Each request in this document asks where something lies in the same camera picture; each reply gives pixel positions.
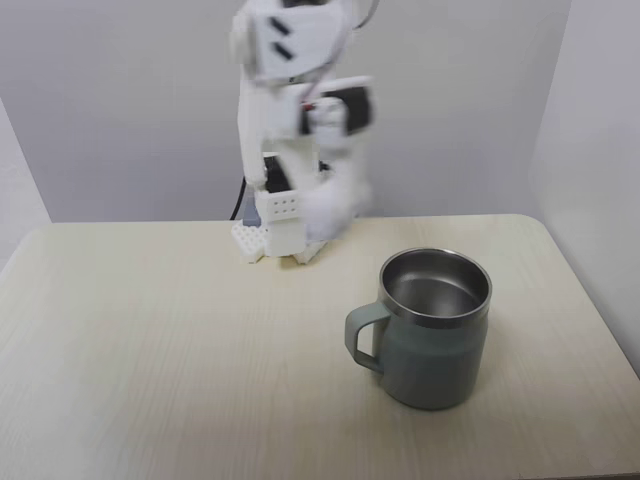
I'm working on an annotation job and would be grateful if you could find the thin black cable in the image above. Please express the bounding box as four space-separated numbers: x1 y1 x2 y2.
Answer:
229 176 248 222

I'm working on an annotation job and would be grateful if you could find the white gauze dressing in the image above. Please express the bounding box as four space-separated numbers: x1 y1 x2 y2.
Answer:
302 174 374 243

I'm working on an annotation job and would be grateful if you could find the red white black servo wire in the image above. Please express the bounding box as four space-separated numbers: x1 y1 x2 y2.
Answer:
302 29 352 109
355 0 384 29

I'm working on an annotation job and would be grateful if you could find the grey-green steel mug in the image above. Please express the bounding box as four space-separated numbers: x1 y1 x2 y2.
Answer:
343 247 494 412

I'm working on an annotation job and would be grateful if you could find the grey clamp block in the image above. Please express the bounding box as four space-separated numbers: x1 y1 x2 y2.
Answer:
241 198 263 227

